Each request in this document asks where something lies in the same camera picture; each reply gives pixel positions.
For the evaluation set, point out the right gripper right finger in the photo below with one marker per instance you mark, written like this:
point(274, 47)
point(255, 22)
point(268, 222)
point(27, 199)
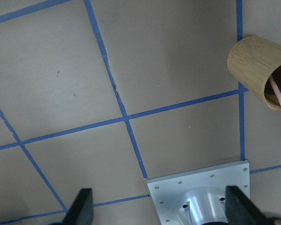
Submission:
point(239, 209)

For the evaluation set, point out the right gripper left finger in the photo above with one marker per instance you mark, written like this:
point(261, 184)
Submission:
point(81, 211)

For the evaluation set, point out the bamboo cylinder holder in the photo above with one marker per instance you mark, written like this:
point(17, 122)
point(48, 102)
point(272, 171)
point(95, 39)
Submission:
point(252, 61)

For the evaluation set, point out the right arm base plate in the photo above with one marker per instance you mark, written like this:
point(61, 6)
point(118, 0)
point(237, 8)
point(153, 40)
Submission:
point(198, 197)

